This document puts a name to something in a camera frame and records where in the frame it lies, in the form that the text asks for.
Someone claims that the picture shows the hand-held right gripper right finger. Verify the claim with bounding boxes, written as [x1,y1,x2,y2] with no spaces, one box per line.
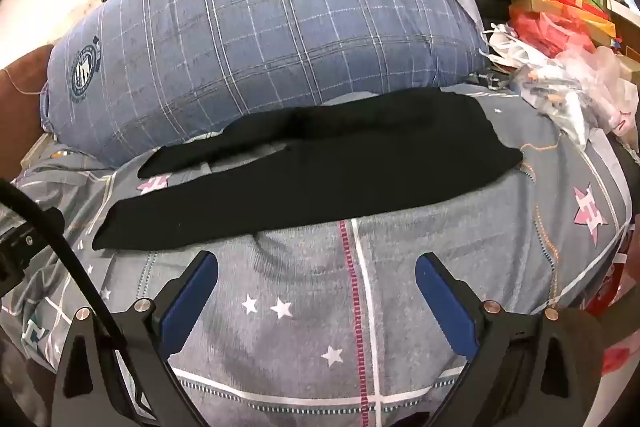
[415,251,608,427]

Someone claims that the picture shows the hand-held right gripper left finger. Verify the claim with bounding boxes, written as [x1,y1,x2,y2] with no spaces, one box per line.
[50,250,219,427]

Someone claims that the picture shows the black pants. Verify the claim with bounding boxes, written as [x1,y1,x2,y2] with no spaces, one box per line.
[91,87,524,252]

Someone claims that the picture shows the grey star bedsheet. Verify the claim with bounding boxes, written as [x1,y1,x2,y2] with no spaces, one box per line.
[0,87,633,427]

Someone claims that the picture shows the brown headboard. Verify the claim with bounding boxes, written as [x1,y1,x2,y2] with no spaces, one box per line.
[0,44,57,188]

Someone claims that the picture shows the white plastic bags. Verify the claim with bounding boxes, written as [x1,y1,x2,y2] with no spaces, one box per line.
[479,22,640,150]

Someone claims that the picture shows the blue striped pillow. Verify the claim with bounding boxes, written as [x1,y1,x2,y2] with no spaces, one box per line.
[40,0,492,168]

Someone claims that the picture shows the red plastic bag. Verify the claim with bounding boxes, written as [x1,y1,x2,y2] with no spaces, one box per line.
[509,4,603,58]

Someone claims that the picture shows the red and yellow boxes stack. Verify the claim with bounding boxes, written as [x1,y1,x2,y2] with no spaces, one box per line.
[509,0,619,40]

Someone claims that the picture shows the black cable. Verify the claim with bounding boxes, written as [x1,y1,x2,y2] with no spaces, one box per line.
[0,179,148,413]

